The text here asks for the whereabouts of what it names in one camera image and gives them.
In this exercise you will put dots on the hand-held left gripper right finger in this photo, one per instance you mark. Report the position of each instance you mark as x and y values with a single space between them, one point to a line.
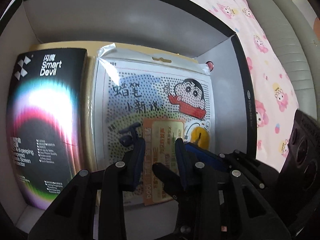
181 165

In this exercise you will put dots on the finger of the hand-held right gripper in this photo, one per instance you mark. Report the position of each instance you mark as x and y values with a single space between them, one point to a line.
207 155
166 177

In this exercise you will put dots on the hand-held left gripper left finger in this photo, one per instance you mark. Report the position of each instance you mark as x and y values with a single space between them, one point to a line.
136 162

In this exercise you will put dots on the orange card packet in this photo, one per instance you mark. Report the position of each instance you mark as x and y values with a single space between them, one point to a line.
162 142

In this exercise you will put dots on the black screen protector box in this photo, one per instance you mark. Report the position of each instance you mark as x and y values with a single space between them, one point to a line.
45 105

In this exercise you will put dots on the white cardboard box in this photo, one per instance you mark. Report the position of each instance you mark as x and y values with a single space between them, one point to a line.
125 17

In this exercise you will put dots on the kraft cardboard sheet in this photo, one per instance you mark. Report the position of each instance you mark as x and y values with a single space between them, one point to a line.
90 135

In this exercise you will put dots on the cartoon print plastic packet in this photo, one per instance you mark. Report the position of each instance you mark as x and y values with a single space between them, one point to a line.
140 87

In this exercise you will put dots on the small red round object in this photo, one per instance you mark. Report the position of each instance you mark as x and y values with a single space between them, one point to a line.
210 65

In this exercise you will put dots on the pink printed blanket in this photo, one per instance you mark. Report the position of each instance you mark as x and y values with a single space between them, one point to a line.
262 67

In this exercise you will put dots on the grey padded headboard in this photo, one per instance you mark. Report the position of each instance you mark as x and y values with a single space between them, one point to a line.
280 30

